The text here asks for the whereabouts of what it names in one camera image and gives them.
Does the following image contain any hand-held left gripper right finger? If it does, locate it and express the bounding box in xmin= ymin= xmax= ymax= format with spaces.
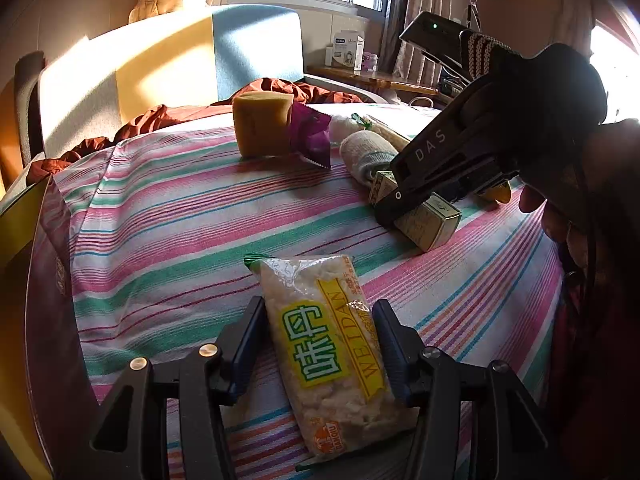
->
xmin=371 ymin=299 xmax=556 ymax=480

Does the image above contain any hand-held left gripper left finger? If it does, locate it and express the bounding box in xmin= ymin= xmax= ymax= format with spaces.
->
xmin=90 ymin=296 xmax=268 ymax=480

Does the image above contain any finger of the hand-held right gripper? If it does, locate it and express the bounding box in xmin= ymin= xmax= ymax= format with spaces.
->
xmin=374 ymin=179 xmax=471 ymax=231

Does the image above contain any green and white small box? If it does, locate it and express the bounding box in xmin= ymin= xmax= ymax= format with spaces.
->
xmin=369 ymin=170 xmax=463 ymax=253

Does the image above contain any white sock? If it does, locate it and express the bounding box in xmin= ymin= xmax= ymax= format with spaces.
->
xmin=340 ymin=130 xmax=401 ymax=183

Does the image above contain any white snack packet yellow label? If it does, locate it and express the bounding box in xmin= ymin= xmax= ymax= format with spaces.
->
xmin=243 ymin=254 xmax=421 ymax=471

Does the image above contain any purple snack packet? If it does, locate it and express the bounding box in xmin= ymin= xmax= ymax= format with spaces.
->
xmin=286 ymin=102 xmax=333 ymax=168

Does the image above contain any yellow-brown cake block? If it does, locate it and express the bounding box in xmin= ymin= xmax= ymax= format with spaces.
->
xmin=232 ymin=91 xmax=295 ymax=158

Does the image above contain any gold cardboard box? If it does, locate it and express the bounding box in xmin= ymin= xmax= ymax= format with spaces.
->
xmin=0 ymin=175 xmax=101 ymax=480

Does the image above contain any person's right hand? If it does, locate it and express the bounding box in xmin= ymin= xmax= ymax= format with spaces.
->
xmin=517 ymin=119 xmax=640 ymax=272

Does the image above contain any beige flat stick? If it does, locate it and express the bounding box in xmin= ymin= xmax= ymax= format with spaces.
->
xmin=352 ymin=114 xmax=413 ymax=152

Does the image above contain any wooden desk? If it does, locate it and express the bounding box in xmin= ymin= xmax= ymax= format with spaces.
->
xmin=306 ymin=65 xmax=441 ymax=106

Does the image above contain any large white carton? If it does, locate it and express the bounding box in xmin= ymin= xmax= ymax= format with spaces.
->
xmin=332 ymin=29 xmax=367 ymax=72

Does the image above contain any patterned grey curtain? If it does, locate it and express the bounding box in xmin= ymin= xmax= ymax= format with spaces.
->
xmin=392 ymin=0 xmax=453 ymax=93

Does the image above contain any striped bed sheet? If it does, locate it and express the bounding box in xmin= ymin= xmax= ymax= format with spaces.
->
xmin=0 ymin=102 xmax=571 ymax=480

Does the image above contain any person's dark clothing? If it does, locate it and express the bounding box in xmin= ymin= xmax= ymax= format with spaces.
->
xmin=547 ymin=255 xmax=640 ymax=480

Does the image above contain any red-brown blanket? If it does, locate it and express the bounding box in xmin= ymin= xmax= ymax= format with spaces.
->
xmin=25 ymin=77 xmax=391 ymax=186

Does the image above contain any black mesh chair back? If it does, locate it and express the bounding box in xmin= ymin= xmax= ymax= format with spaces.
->
xmin=14 ymin=51 xmax=47 ymax=168

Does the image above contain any grey bed rail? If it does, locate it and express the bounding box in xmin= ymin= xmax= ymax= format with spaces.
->
xmin=302 ymin=74 xmax=396 ymax=106

